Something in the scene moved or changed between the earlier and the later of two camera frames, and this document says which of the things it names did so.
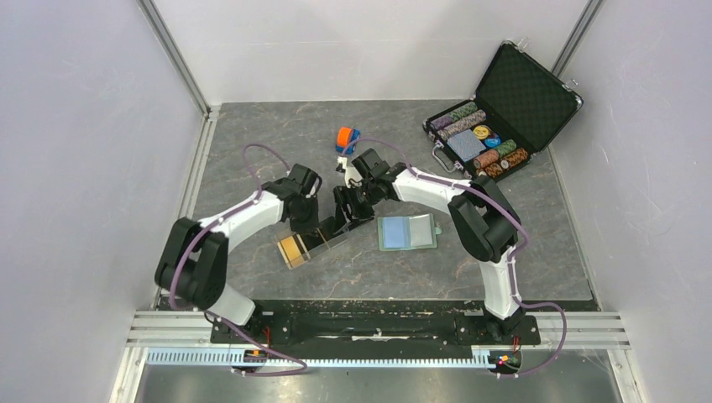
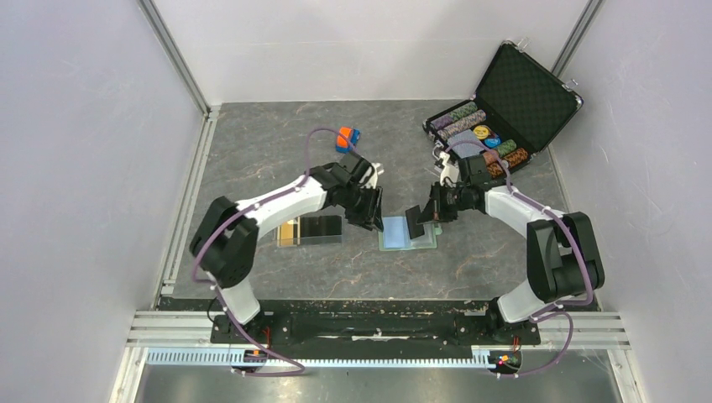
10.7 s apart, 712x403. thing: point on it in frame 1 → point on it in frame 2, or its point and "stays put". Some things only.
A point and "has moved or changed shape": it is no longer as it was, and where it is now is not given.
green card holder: [402, 232] stays put
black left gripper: [312, 224] → [362, 218]
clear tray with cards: [302, 247] has moved or changed shape
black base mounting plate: [373, 325] stays put
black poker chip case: [520, 109] stays put
